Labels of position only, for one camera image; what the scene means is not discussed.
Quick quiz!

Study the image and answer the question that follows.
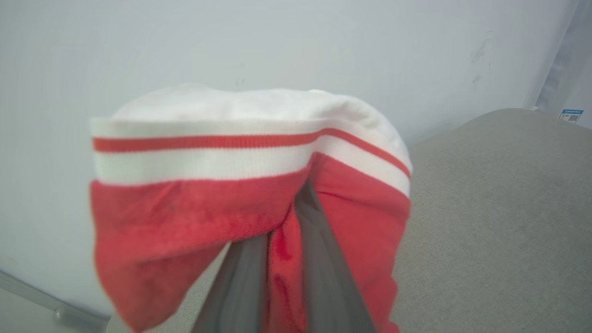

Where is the white side panel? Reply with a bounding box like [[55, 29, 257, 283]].
[[536, 0, 592, 129]]

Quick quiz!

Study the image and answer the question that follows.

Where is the grey metal floor rail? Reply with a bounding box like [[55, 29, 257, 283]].
[[0, 270, 111, 332]]

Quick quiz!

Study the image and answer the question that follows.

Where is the grey fabric sofa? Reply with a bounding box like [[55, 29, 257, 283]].
[[105, 108, 592, 333]]

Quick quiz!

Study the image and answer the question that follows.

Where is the blue white QR label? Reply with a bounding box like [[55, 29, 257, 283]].
[[558, 109, 585, 124]]

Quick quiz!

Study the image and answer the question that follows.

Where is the red garment with white stripes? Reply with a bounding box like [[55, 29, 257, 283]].
[[89, 83, 413, 333]]

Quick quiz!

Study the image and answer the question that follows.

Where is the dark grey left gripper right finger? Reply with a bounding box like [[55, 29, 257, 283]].
[[294, 178, 378, 333]]

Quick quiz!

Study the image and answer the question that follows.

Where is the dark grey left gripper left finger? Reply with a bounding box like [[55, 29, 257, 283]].
[[191, 233, 270, 333]]

